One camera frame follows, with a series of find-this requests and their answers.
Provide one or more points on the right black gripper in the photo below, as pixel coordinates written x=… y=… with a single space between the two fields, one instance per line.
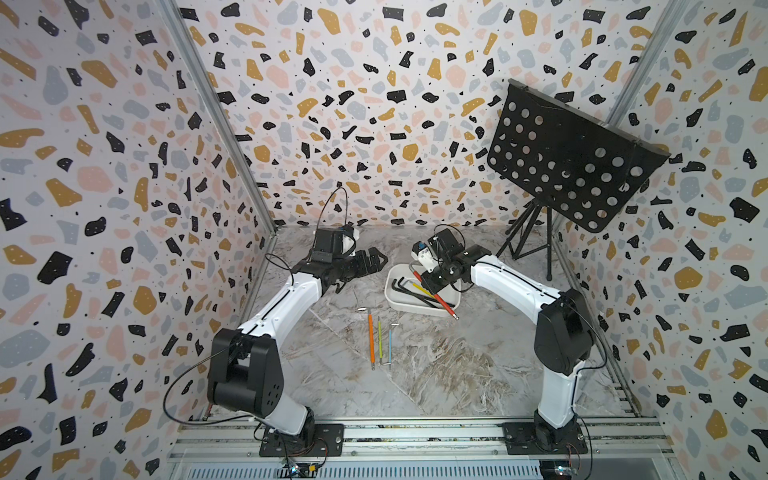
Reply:
x=427 y=285

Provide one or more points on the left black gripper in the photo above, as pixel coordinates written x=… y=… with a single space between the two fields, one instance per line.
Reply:
x=363 y=269

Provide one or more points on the large black hex key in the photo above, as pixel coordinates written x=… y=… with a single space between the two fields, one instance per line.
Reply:
x=397 y=286

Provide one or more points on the red sleeved hex key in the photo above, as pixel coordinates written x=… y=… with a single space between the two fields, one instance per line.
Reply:
x=446 y=306

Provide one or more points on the orange sleeved hex key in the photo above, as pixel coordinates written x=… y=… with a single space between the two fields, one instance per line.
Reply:
x=371 y=339

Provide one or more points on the thin dark grey hex key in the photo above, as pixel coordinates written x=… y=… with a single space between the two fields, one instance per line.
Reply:
x=411 y=282

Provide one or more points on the yellow sleeved hex key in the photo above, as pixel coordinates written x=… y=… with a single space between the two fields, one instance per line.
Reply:
x=424 y=291

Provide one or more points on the green sleeved hex key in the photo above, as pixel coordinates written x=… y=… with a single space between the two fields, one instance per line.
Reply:
x=380 y=341

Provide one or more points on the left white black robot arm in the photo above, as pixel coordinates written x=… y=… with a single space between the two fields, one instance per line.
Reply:
x=245 y=373

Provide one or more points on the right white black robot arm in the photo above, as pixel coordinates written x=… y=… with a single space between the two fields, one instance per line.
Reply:
x=563 y=338

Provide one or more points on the white rectangular storage box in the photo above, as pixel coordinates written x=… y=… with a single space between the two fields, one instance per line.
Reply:
x=404 y=303

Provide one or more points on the black perforated music stand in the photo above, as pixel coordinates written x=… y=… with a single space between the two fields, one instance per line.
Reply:
x=569 y=162

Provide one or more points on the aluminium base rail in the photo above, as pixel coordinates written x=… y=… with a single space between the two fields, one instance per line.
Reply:
x=428 y=448

